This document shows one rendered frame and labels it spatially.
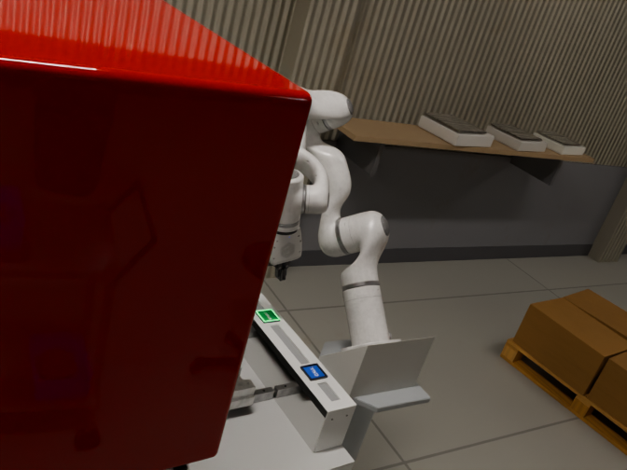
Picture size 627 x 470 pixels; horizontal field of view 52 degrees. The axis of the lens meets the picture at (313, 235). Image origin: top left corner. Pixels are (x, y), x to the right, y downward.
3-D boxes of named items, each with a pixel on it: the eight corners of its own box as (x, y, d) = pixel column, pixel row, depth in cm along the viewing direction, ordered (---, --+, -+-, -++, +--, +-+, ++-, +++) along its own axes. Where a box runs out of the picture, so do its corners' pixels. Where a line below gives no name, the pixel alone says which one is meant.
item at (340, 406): (313, 453, 164) (328, 412, 158) (222, 327, 203) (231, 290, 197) (342, 445, 169) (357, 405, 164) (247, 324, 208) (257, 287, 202)
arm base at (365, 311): (378, 348, 211) (368, 293, 215) (414, 339, 195) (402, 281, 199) (329, 354, 201) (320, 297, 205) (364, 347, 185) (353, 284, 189)
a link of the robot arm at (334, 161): (365, 252, 199) (318, 263, 205) (376, 245, 210) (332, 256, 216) (320, 96, 197) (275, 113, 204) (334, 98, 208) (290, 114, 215)
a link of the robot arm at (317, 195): (329, 138, 189) (327, 222, 172) (275, 133, 188) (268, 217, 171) (332, 117, 182) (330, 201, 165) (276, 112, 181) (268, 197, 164)
